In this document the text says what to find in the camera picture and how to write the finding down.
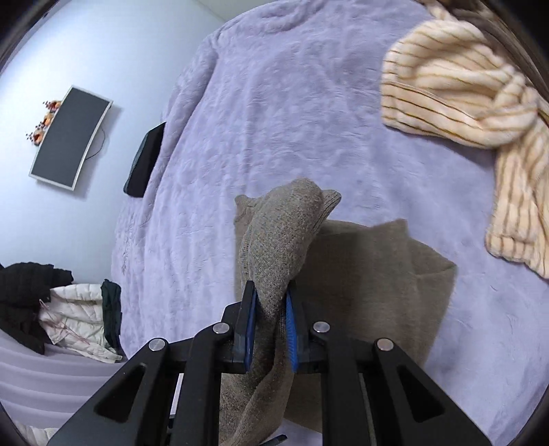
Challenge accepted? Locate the taupe knit sweater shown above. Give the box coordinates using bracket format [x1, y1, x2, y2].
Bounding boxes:
[219, 178, 457, 446]

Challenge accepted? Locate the black knit garment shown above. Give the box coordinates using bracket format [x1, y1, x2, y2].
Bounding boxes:
[0, 263, 74, 356]

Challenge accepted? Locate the white quilted jacket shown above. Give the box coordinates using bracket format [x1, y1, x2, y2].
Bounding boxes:
[38, 283, 123, 364]

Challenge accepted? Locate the lavender plush blanket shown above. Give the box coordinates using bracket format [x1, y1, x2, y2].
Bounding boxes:
[110, 0, 549, 446]

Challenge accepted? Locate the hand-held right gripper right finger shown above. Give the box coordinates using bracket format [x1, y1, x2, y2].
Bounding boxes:
[284, 288, 494, 446]

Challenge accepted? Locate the dark green garment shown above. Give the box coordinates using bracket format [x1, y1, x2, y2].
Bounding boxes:
[101, 279, 127, 359]

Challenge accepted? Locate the black flat device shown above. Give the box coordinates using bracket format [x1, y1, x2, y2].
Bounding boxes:
[124, 122, 167, 198]

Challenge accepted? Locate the orange flower wall decoration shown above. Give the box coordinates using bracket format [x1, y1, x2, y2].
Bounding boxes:
[26, 100, 63, 148]

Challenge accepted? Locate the cream striped fleece garment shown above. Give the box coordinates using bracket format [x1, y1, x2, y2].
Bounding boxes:
[381, 17, 549, 279]

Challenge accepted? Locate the wall-mounted monitor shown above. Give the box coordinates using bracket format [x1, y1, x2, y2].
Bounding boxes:
[28, 85, 114, 192]

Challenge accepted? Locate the black monitor cable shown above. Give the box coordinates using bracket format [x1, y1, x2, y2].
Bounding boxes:
[81, 124, 108, 161]

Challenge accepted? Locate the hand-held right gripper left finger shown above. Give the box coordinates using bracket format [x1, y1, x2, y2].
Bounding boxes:
[47, 281, 258, 446]

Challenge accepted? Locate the lavender ribbed bedding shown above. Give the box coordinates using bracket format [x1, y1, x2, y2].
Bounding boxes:
[0, 330, 129, 430]

